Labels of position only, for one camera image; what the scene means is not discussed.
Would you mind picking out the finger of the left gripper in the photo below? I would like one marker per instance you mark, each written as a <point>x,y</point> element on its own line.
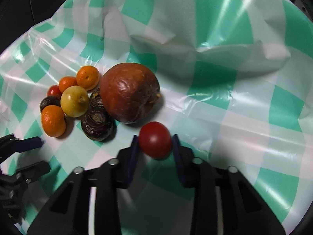
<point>28,144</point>
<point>33,172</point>

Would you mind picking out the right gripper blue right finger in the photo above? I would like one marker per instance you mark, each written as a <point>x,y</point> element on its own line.
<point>183,157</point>

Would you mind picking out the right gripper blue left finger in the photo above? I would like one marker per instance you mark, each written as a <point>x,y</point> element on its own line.
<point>128,158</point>

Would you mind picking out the red cherry tomato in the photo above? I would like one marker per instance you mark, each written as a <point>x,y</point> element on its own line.
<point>155,140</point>

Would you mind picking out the small dark water chestnut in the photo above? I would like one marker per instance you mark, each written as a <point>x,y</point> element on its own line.
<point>49,100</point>

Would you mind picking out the large red apple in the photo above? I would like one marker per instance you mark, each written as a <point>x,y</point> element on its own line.
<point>129,91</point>

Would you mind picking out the small red tomato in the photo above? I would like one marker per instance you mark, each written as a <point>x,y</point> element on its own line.
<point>54,91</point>

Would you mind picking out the yellow round fruit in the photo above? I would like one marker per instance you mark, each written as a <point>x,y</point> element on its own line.
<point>74,101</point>

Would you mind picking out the small orange mandarin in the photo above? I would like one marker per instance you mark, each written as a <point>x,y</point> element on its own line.
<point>66,82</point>

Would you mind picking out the orange mandarin top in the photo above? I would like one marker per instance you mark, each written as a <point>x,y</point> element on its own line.
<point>88,77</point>

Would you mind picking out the green white checkered tablecloth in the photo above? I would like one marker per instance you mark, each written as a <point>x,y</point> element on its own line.
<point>235,78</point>

